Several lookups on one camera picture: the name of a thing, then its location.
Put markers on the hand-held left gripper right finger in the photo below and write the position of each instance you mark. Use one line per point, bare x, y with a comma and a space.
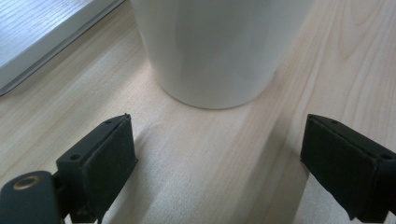
345, 168

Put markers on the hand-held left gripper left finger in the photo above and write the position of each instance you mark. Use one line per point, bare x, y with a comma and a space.
102, 165

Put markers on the white cup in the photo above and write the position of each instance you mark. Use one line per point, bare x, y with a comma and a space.
218, 49

